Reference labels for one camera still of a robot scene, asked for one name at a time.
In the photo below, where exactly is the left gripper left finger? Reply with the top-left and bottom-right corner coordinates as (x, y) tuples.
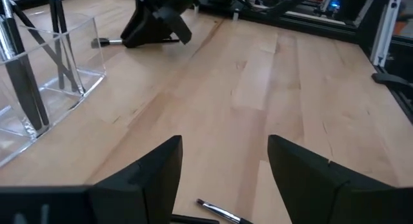
(88, 135), (184, 224)

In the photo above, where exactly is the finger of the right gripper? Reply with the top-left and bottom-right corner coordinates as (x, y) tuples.
(154, 6), (193, 45)
(121, 0), (172, 49)

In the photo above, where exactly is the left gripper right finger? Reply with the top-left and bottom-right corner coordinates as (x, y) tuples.
(267, 134), (393, 224)

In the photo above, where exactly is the thin black pencil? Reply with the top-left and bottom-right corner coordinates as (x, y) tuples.
(91, 37), (180, 49)

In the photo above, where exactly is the silver-black pencil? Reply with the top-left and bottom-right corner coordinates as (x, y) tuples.
(196, 198), (254, 224)

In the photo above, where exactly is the thick black pen foreground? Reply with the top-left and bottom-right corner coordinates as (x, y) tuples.
(55, 0), (86, 94)

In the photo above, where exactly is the slim black makeup brush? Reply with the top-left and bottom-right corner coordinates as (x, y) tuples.
(9, 4), (78, 89)

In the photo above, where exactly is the large powder makeup brush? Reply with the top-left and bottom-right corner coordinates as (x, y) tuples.
(0, 0), (43, 132)

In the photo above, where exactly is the clear acrylic organizer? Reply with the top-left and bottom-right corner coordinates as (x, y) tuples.
(0, 12), (107, 168)

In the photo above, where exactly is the black flat strap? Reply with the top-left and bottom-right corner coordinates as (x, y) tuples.
(371, 72), (413, 90)

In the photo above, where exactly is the silver aluminium extrusion post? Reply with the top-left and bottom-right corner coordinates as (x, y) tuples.
(370, 0), (403, 67)

